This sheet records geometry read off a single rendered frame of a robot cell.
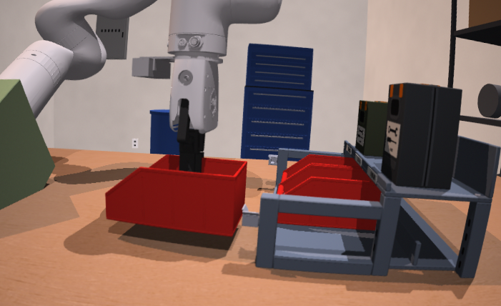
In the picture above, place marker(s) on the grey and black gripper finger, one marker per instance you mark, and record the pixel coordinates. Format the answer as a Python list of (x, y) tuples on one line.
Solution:
[(190, 160), (202, 140)]

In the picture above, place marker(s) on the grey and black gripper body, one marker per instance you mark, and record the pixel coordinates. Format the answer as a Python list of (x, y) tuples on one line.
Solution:
[(200, 87)]

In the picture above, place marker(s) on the red open-front bin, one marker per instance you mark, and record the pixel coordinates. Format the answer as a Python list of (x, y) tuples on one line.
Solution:
[(210, 202), (347, 184), (319, 160)]

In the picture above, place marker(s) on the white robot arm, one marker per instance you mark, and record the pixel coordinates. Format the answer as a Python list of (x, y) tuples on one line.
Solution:
[(196, 28)]

